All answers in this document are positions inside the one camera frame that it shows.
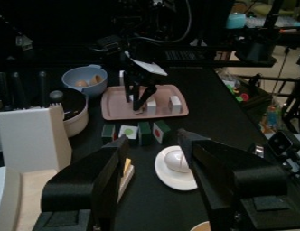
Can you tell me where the black bin with toys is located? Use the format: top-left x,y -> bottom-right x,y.
218,70 -> 275,116

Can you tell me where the black knife handle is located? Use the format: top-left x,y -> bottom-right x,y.
36,70 -> 49,108
11,71 -> 28,110
0,71 -> 11,110

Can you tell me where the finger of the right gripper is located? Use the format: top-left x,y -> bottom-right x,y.
131,84 -> 158,112
121,76 -> 136,104

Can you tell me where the pink salmon sushi piece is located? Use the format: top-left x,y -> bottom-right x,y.
152,89 -> 170,110

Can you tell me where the brown toy egg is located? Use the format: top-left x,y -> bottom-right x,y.
89,74 -> 105,87
73,79 -> 89,88

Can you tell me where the white sushi rice block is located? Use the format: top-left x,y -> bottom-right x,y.
168,95 -> 182,115
144,98 -> 158,116

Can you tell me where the cream round object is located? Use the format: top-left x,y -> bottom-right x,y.
190,220 -> 212,231

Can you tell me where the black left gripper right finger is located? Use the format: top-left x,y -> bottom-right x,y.
175,128 -> 300,231

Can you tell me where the yellow topped sushi piece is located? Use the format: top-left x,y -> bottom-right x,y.
115,157 -> 135,203

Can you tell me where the dark green sushi roll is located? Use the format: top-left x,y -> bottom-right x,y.
100,123 -> 117,144
136,120 -> 154,147

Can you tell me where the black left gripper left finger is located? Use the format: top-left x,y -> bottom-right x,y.
31,134 -> 131,231

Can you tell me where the black camera on mount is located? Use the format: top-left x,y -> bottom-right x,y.
267,129 -> 300,158

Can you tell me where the cream wooden cutting board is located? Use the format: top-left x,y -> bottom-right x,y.
0,166 -> 57,231

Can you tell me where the pink rectangular tray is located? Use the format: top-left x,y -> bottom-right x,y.
100,84 -> 190,122

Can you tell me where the white rounded sushi piece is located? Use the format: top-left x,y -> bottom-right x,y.
162,149 -> 192,174

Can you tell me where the teal cup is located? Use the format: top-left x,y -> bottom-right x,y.
224,12 -> 247,30

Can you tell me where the sushi roll with green centre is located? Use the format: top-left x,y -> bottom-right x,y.
117,125 -> 140,141

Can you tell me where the white round plate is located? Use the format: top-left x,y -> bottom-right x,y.
154,145 -> 198,192

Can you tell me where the white knife block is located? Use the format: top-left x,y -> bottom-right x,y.
0,103 -> 73,174

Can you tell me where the blue bottle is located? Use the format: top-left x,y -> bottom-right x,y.
266,104 -> 282,128

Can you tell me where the light blue bowl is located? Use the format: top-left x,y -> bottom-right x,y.
60,64 -> 108,97

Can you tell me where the sushi roll with red centre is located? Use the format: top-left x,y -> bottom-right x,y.
151,119 -> 171,145

